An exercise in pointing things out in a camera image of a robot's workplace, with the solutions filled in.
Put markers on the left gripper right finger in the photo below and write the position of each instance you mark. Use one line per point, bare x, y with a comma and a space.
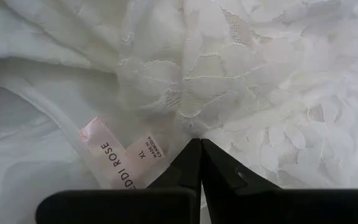
291, 207

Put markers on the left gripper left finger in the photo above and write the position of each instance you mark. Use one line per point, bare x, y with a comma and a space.
120, 207

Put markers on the white garment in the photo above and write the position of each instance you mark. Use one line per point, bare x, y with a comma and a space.
228, 77

